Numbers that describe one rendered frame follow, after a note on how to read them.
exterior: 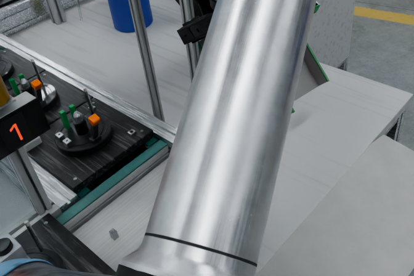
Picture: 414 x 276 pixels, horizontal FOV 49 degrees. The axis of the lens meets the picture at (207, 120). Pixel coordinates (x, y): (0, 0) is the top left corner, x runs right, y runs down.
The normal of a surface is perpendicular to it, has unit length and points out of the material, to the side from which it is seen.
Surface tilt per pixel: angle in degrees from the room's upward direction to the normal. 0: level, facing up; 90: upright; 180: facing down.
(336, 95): 0
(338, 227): 0
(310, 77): 45
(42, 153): 0
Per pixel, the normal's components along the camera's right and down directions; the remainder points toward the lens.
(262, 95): 0.38, -0.20
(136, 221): -0.10, -0.77
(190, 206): -0.33, -0.39
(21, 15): 0.74, 0.36
